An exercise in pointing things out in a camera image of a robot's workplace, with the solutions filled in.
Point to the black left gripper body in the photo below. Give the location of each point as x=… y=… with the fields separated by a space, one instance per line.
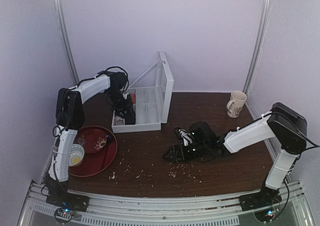
x=126 y=112

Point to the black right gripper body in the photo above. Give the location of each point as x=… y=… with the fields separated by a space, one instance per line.
x=183 y=151

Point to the black striped underwear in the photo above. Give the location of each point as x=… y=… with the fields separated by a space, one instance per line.
x=128 y=112

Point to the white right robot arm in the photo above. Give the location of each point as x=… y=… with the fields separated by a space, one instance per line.
x=281 y=124

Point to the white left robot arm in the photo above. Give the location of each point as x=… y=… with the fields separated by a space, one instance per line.
x=70 y=117

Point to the red rolled cloth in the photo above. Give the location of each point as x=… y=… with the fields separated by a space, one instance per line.
x=133 y=98

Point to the white compartment organizer box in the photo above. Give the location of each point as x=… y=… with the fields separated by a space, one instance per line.
x=153 y=90

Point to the grey folded cloth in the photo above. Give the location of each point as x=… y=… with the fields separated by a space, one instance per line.
x=119 y=121

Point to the cream floral mug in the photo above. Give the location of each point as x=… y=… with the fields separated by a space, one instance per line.
x=236 y=103

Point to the purple spoon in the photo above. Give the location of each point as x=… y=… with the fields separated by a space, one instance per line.
x=108 y=141

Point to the red floral plate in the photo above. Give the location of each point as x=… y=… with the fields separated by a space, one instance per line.
x=92 y=140

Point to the blue patterned bowl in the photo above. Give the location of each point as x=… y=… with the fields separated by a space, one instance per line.
x=76 y=155

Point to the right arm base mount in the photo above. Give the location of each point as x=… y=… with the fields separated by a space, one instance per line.
x=265 y=204

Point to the left aluminium frame post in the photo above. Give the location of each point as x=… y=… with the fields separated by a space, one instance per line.
x=65 y=39

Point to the aluminium frame post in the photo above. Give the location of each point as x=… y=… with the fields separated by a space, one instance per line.
x=258 y=46
x=65 y=39

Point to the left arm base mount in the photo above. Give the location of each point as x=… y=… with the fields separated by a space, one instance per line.
x=68 y=204

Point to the aluminium front rail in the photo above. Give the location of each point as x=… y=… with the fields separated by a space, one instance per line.
x=220 y=210

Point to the right aluminium frame post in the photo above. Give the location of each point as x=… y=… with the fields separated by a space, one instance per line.
x=258 y=46

